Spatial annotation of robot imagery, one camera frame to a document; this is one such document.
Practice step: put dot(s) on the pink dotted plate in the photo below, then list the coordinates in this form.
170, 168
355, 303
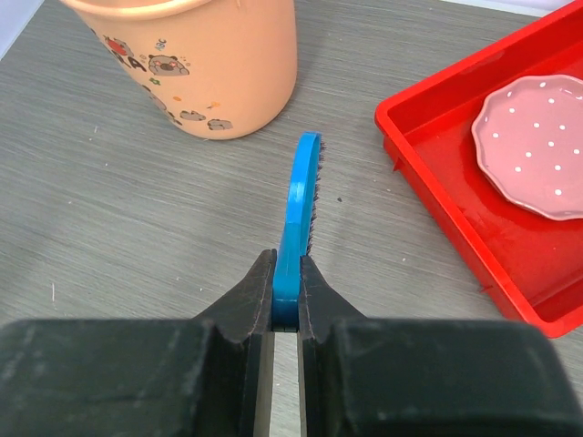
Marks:
528, 138

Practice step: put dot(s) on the orange plastic bucket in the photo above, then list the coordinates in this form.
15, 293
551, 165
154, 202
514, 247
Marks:
217, 69

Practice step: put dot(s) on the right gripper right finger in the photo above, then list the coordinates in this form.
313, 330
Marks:
363, 376

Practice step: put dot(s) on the blue hand brush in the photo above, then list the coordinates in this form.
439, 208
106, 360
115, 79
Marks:
296, 237

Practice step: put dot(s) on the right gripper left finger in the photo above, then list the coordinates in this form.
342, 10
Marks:
210, 375

